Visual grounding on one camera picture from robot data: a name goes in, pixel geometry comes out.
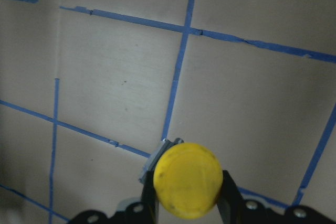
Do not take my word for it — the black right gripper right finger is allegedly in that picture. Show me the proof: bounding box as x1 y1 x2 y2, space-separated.
216 170 335 224

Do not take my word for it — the yellow push button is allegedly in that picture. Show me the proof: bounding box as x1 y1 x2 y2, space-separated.
139 138 224 220

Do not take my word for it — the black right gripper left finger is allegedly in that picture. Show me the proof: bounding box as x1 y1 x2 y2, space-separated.
68 171 158 223

